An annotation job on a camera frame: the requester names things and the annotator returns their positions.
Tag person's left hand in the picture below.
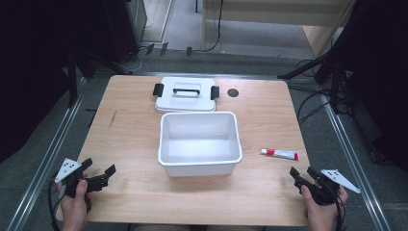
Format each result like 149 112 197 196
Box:
56 172 94 231

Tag red white ointment tube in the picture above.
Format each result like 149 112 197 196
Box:
260 147 300 162

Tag white box lid black handle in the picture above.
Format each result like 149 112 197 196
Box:
152 76 220 114

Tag light wooden desk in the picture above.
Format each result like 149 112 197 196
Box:
201 0 355 59

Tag black tripod stand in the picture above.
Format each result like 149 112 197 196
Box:
65 44 133 109
277 0 370 115

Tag black hanging cable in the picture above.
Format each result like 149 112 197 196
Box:
205 0 224 53

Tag dark cabinet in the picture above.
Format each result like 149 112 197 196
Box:
102 0 148 64

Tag left hand-held gripper cable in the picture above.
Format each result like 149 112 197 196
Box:
47 179 66 231

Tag hand-held gripper cable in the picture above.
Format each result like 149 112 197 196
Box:
333 192 347 231
47 179 66 231

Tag person's right hand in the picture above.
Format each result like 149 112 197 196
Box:
300 185 349 231

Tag right hand-held gripper cable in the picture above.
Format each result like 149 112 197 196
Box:
333 192 347 231

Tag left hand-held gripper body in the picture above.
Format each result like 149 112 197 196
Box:
54 157 110 214

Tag white plastic storage box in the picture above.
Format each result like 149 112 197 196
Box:
157 111 243 178

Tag aluminium floor rail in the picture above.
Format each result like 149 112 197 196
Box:
6 76 89 231
319 92 394 231

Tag white floor cable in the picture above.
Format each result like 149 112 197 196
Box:
123 17 155 73

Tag black floor cables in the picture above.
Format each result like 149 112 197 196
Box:
287 57 352 126

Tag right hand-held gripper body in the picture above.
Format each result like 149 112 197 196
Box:
300 168 362 206

